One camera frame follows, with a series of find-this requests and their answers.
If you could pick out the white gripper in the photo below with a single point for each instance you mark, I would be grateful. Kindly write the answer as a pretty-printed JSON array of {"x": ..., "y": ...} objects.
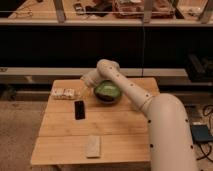
[{"x": 92, "y": 78}]

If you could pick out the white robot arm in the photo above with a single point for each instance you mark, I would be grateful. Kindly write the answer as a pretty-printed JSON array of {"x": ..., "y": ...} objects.
[{"x": 170, "y": 138}]

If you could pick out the green ceramic bowl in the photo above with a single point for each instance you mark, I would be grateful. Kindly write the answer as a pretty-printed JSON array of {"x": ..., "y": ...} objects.
[{"x": 107, "y": 92}]

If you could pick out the black smartphone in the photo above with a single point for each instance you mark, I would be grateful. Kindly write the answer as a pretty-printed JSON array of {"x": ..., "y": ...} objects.
[{"x": 79, "y": 110}]

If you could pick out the wooden table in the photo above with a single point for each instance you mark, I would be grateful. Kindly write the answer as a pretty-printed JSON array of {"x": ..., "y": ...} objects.
[{"x": 62, "y": 138}]

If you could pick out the beige sponge block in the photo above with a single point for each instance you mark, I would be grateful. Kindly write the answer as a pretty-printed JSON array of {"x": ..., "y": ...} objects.
[{"x": 93, "y": 146}]

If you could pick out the dark device on shelf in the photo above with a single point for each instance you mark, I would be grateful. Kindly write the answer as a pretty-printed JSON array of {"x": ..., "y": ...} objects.
[{"x": 78, "y": 8}]

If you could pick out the packaged goods on shelf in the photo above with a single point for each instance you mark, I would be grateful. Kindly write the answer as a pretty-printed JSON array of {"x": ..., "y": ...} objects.
[{"x": 135, "y": 8}]

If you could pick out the wooden shelf bench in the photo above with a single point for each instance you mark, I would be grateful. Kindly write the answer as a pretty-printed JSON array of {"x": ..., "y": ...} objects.
[{"x": 100, "y": 13}]

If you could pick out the dark blue box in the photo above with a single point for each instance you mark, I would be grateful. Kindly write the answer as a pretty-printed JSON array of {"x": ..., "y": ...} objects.
[{"x": 201, "y": 134}]

